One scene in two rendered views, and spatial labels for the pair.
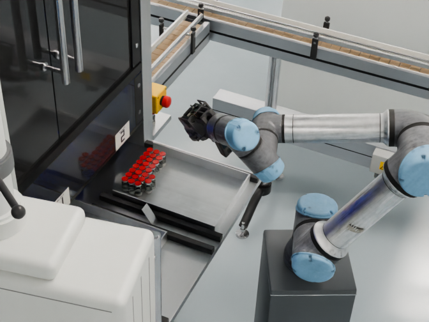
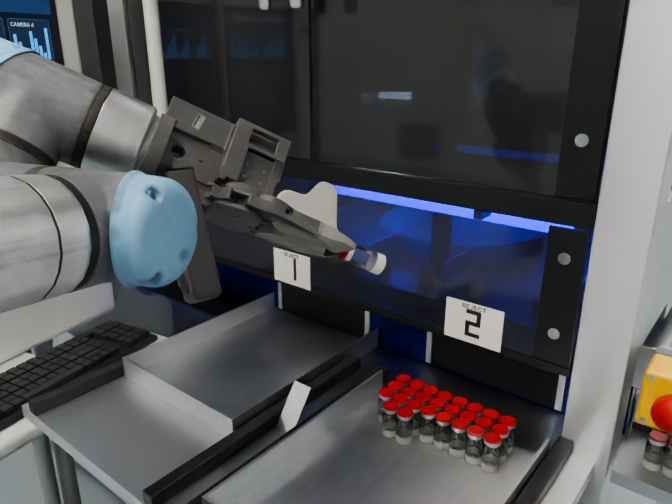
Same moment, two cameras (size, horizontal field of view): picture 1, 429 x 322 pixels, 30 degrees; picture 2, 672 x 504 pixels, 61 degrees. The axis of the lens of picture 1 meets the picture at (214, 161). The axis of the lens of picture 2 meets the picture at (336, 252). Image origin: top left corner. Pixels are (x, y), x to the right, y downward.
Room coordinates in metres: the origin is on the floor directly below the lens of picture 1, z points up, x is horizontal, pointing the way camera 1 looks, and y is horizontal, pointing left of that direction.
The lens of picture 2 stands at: (1.92, -0.45, 1.37)
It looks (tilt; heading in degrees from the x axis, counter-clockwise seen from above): 19 degrees down; 106
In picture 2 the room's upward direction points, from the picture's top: straight up
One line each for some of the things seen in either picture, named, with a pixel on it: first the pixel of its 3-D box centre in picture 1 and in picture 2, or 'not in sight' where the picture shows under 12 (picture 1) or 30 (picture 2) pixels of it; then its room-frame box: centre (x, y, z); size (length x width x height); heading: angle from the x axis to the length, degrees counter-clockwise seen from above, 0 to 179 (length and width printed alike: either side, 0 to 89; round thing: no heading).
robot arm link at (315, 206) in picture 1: (315, 220); not in sight; (1.65, -0.29, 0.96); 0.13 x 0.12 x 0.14; 174
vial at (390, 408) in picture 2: (148, 186); (390, 419); (1.81, 0.20, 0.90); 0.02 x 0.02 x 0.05
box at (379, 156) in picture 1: (387, 163); not in sight; (2.47, -0.69, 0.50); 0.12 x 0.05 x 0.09; 67
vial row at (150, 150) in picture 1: (138, 168); (451, 411); (1.89, 0.24, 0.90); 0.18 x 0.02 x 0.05; 157
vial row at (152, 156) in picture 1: (144, 171); (443, 419); (1.88, 0.22, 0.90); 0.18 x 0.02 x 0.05; 157
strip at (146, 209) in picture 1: (165, 221); (267, 425); (1.66, 0.13, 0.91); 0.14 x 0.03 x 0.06; 66
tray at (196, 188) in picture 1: (182, 186); (388, 477); (1.83, 0.09, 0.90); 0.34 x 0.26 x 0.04; 67
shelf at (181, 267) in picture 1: (143, 223); (305, 423); (1.69, 0.20, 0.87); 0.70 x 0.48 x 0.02; 157
